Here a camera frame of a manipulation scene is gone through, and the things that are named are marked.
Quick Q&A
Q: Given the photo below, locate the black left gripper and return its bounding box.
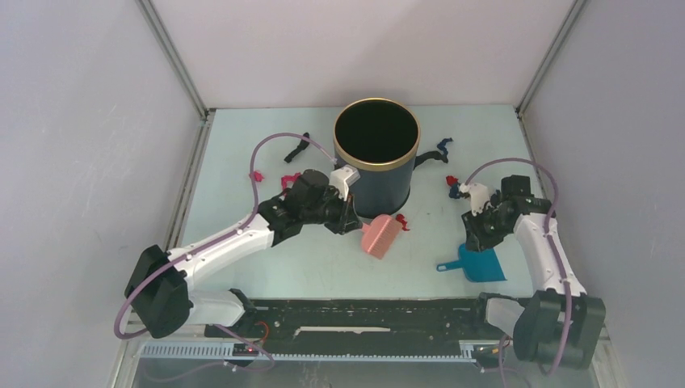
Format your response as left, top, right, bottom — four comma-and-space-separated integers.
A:
301, 187, 362, 235

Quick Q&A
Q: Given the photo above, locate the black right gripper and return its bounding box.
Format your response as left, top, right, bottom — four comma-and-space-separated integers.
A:
460, 204, 510, 253

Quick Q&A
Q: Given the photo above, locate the blue dustpan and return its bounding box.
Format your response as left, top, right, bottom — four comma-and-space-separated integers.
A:
436, 244, 506, 283

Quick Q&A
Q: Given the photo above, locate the pink hand brush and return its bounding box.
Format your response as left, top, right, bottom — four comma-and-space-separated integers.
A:
361, 214, 403, 259

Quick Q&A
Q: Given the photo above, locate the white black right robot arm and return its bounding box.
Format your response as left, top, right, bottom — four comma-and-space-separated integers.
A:
458, 175, 606, 369

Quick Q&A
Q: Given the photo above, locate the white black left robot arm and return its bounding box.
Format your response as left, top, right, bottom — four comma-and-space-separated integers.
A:
124, 165, 362, 339

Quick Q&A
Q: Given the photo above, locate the red paper scrap centre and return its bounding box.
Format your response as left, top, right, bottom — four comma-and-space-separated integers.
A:
395, 213, 410, 231

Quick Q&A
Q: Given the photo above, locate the dark blue paper scrap right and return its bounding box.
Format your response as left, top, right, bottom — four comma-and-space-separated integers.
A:
448, 183, 462, 199

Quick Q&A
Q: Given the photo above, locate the large pink paper scrap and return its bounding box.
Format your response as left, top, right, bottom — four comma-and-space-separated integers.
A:
280, 172, 301, 190

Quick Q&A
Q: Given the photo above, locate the dark blue gold-rimmed bin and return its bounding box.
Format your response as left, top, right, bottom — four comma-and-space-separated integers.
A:
333, 98, 421, 218

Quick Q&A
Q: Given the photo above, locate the black paper scrap far left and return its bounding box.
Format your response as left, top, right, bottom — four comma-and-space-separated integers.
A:
284, 132, 310, 163

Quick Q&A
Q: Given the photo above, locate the black paper scrap by bin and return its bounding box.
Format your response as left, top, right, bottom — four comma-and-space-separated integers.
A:
414, 150, 448, 169

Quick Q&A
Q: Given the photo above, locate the small pink paper scrap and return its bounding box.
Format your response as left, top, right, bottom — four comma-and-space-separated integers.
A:
249, 171, 264, 183

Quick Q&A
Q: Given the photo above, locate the blue paper scrap far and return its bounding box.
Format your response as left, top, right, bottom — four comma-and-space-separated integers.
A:
436, 137, 453, 155

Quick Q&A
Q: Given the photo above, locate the small electronics board right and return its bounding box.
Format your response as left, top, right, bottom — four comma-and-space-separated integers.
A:
473, 345, 506, 357

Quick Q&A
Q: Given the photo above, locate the small electronics board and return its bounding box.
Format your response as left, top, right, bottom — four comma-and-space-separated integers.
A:
473, 345, 506, 357
232, 344, 259, 357

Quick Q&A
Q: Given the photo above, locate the small electronics board left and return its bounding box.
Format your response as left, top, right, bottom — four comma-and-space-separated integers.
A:
232, 344, 259, 357

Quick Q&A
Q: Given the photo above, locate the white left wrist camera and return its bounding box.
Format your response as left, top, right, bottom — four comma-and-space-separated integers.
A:
329, 165, 360, 200

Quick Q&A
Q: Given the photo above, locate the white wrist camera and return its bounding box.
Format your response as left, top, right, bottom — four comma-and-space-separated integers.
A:
459, 183, 494, 217
329, 165, 360, 200

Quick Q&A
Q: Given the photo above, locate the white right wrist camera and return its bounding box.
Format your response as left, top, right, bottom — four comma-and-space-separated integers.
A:
459, 183, 494, 217

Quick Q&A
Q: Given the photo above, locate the black mounting base plate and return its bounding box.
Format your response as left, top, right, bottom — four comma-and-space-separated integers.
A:
231, 298, 503, 356

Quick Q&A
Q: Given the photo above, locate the left aluminium frame post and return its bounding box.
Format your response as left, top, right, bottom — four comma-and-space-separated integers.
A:
135, 0, 209, 120

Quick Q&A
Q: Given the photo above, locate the aluminium frame post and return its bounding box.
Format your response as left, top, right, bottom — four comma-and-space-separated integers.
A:
515, 0, 590, 119
135, 0, 209, 120

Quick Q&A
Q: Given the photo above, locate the right aluminium frame post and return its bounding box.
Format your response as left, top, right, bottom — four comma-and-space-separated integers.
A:
515, 0, 590, 119

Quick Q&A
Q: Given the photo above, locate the grey slotted cable duct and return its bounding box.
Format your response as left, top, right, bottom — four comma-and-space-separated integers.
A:
141, 341, 476, 363

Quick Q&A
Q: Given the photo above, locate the aluminium front rail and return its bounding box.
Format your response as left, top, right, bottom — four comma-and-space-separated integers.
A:
122, 310, 611, 342

